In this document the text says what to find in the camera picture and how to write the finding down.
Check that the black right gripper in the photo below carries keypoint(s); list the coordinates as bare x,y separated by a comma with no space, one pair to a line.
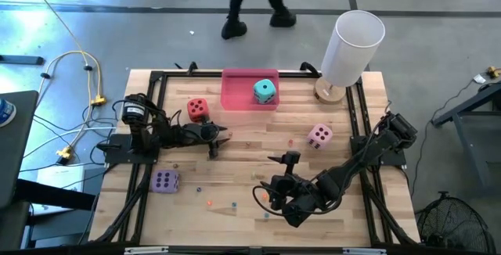
289,200

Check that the large red foam die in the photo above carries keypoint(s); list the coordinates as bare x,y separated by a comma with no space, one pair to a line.
197,110

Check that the white tag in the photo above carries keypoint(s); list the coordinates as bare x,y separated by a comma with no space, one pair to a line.
479,78

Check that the blue and white can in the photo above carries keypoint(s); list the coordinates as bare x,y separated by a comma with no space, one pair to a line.
6,112

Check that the black table clamp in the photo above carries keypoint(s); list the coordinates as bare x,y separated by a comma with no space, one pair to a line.
309,68
192,67

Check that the dark grey desk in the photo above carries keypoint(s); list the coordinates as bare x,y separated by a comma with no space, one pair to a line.
15,145

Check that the white flat box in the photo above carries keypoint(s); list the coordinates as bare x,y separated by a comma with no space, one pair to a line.
60,178

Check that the dark grey metal stand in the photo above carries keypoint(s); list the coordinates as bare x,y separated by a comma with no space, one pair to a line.
477,113

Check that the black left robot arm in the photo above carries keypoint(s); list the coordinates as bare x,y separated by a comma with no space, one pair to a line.
164,131

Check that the black floor bar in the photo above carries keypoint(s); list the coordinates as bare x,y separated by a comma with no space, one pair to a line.
21,59

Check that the black mesh fan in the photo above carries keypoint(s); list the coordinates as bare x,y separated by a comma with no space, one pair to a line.
454,223

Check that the pink translucent plastic bin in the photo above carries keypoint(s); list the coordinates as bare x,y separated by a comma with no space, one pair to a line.
238,94

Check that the large teal foam die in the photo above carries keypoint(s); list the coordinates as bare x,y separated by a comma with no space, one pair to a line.
259,90

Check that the silver frame bracket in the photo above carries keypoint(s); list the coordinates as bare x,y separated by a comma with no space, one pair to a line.
362,251
145,250

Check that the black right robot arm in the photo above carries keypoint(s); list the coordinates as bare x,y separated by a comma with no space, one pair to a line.
352,165

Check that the small orange die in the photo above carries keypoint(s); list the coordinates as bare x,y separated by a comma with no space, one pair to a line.
209,202
265,196

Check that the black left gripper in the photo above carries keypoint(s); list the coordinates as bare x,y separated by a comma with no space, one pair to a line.
195,135

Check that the large purple foam die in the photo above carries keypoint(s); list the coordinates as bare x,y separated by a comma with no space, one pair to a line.
165,181

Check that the white shade table lamp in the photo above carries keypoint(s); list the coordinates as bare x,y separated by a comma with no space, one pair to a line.
348,55

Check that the large pink foam die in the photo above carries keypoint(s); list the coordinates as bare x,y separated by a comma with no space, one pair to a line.
326,130

